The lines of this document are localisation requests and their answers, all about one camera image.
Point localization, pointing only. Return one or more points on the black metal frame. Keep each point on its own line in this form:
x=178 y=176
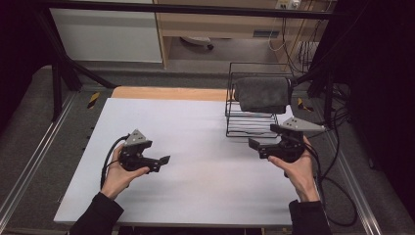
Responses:
x=57 y=84

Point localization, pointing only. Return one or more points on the aluminium floor rail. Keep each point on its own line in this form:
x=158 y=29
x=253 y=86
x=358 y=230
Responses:
x=355 y=192
x=36 y=156

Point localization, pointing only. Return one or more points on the yellow black striped tape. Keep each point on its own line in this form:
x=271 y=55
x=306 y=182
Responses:
x=303 y=105
x=93 y=100

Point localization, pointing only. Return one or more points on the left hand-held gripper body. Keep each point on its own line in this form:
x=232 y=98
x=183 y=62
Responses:
x=133 y=153

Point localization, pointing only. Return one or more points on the person's right hand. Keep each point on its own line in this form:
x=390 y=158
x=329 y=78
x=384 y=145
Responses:
x=303 y=176

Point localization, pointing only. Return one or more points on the white swivel chair base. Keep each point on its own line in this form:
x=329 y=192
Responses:
x=197 y=40

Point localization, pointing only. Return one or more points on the light wooden desk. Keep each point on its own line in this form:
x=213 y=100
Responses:
x=215 y=27

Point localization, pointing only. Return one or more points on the white power strip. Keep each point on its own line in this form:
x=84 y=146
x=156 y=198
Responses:
x=287 y=4

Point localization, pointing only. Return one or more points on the dark grey fluffy towel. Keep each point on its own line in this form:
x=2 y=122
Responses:
x=262 y=94

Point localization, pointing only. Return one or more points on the person's left hand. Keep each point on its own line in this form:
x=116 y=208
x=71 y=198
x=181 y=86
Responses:
x=115 y=178

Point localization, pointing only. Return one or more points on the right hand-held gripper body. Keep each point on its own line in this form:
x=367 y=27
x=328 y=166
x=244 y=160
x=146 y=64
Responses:
x=292 y=143

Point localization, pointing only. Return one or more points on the light wooden board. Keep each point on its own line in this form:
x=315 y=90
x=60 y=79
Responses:
x=169 y=93

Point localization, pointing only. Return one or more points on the white cabinet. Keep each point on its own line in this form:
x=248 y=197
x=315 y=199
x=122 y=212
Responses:
x=104 y=36

